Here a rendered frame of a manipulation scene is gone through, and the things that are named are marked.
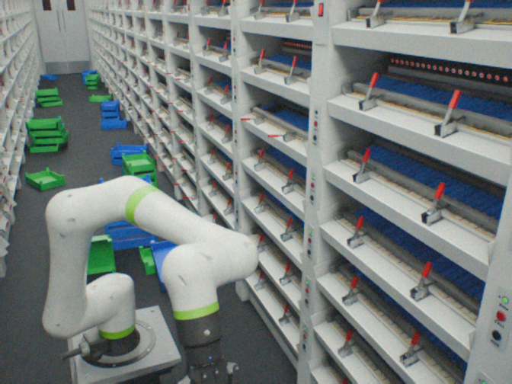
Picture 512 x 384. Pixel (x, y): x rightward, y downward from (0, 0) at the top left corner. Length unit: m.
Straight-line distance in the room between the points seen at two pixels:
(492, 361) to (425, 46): 0.62
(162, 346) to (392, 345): 0.78
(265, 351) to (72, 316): 0.92
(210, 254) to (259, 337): 1.26
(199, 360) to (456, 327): 0.54
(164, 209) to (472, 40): 0.76
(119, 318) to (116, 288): 0.11
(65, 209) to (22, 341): 1.24
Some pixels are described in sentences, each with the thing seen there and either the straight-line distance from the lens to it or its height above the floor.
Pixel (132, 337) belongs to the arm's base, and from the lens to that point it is 1.68.
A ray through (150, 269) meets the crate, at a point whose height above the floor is 0.03.
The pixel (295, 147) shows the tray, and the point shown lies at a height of 0.94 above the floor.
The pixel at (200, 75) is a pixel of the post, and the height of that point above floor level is 1.02.
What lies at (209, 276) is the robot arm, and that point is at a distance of 0.92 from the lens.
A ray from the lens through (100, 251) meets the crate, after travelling 2.73.
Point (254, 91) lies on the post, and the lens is 1.99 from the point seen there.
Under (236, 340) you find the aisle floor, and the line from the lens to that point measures 2.15.
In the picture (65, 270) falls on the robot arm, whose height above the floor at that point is 0.72.
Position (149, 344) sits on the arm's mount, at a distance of 1.70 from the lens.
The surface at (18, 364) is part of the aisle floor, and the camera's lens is 2.26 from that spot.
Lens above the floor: 1.38
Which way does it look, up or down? 22 degrees down
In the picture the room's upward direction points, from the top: straight up
